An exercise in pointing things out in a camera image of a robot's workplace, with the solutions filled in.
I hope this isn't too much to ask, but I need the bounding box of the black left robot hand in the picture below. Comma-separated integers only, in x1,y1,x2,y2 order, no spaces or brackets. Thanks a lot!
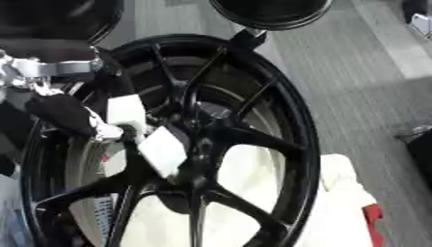
23,93,142,144

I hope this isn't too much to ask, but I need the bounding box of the black wheel mount bracket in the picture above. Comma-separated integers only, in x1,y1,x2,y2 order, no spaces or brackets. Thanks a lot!
228,28,270,50

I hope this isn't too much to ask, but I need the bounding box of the red object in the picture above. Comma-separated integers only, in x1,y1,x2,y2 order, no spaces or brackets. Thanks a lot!
361,203,389,247

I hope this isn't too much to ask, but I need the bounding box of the dark bag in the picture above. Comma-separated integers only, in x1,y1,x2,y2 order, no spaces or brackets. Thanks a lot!
394,124,432,191

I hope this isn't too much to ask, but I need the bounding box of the white and dark object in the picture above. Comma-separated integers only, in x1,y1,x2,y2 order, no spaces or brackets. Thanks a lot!
399,0,432,37

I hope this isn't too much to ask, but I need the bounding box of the black spoked wheel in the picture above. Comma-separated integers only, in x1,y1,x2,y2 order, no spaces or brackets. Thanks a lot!
18,33,323,247

